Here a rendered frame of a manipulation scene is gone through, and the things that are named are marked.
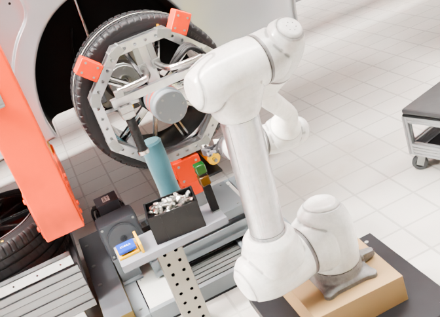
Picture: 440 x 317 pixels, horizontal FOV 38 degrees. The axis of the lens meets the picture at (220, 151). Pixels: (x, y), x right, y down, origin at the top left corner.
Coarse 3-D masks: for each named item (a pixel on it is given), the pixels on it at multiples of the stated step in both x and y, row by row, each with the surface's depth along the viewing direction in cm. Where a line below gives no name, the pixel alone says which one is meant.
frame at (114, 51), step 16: (144, 32) 256; (160, 32) 254; (112, 48) 250; (128, 48) 252; (208, 48) 262; (112, 64) 251; (96, 96) 253; (96, 112) 255; (112, 128) 259; (208, 128) 273; (112, 144) 261; (128, 144) 268; (192, 144) 273; (144, 160) 268
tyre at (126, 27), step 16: (128, 16) 264; (144, 16) 259; (160, 16) 261; (96, 32) 268; (112, 32) 256; (128, 32) 258; (192, 32) 267; (80, 48) 273; (96, 48) 256; (80, 80) 258; (80, 96) 259; (80, 112) 262; (96, 128) 265; (96, 144) 268; (128, 160) 274
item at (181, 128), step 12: (156, 48) 267; (132, 60) 264; (180, 60) 271; (168, 72) 271; (120, 84) 266; (144, 84) 273; (180, 84) 274; (108, 108) 268; (144, 108) 272; (192, 108) 295; (156, 120) 275; (192, 120) 289; (120, 132) 287; (156, 132) 277; (168, 132) 294; (180, 132) 281; (192, 132) 281; (132, 144) 274; (168, 144) 281
